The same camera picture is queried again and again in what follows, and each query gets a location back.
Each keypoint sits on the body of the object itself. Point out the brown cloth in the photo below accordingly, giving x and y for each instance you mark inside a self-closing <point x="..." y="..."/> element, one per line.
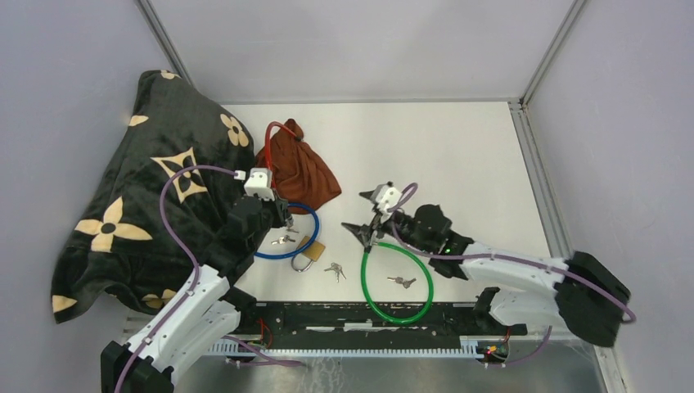
<point x="313" y="184"/>

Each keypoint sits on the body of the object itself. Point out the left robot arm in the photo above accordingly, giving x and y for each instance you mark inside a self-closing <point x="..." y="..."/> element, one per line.
<point x="207" y="306"/>

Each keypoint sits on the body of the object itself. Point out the blue lock key bunch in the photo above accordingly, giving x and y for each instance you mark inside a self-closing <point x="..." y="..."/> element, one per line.
<point x="283" y="240"/>

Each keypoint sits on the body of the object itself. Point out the black floral blanket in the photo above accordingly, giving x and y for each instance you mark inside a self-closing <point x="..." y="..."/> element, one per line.
<point x="166" y="191"/>

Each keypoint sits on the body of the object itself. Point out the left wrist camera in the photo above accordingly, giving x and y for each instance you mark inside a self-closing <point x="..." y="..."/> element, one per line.
<point x="259" y="184"/>

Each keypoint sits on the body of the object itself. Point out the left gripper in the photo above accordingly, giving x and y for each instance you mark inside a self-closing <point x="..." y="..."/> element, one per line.
<point x="279" y="208"/>

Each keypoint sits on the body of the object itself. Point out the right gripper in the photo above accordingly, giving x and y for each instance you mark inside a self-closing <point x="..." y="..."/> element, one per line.
<point x="363" y="232"/>

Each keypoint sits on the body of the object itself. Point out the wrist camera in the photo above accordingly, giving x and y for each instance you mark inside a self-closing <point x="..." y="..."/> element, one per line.
<point x="385" y="198"/>
<point x="259" y="184"/>

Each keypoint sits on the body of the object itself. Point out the aluminium frame right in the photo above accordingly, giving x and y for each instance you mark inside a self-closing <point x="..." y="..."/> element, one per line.
<point x="610" y="377"/>

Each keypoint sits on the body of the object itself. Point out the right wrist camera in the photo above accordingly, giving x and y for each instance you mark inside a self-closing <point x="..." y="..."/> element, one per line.
<point x="385" y="198"/>

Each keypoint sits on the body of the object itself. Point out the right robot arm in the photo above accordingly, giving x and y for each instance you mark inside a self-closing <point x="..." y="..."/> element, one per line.
<point x="577" y="293"/>

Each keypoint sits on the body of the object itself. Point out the red cable lock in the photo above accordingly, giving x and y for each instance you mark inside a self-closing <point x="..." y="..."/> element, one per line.
<point x="282" y="142"/>

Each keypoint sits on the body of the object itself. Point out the large brass padlock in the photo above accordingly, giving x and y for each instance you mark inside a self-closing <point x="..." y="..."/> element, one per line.
<point x="308" y="252"/>

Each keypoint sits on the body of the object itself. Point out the blue cable lock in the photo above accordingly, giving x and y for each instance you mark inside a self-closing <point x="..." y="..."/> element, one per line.
<point x="295" y="249"/>

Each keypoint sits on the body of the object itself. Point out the green cable lock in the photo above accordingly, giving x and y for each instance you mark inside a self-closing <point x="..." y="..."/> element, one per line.
<point x="423" y="311"/>

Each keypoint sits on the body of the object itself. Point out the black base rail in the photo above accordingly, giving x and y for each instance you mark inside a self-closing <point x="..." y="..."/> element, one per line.
<point x="355" y="326"/>

